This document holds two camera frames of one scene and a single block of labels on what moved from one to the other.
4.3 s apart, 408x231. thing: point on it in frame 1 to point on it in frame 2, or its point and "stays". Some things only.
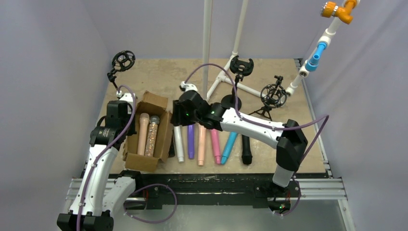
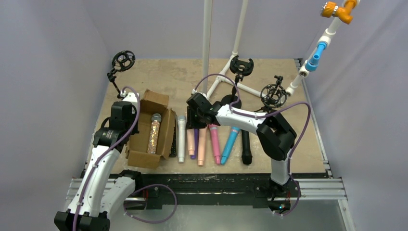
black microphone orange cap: x=246 y=156 stays
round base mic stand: x=240 y=68 stays
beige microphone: x=144 y=118 to x=191 y=141
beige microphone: x=201 y=142 stays
